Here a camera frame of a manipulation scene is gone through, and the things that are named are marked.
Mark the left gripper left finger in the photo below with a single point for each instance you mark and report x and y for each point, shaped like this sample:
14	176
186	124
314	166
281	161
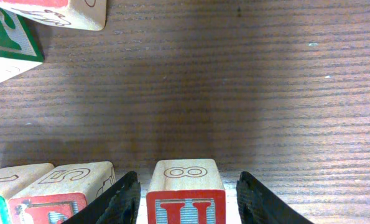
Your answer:
118	205

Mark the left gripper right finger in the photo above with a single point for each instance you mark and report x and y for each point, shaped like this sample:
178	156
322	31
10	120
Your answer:
258	205

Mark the red U block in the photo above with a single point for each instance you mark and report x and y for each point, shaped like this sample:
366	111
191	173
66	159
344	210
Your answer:
186	191

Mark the red E block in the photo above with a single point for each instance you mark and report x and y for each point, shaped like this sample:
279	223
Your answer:
61	193

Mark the green N block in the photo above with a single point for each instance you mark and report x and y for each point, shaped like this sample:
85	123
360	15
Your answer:
14	179

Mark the green F block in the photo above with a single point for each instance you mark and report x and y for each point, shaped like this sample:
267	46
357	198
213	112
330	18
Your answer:
18	49

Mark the red Y block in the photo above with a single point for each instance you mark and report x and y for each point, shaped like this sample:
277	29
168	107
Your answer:
74	14

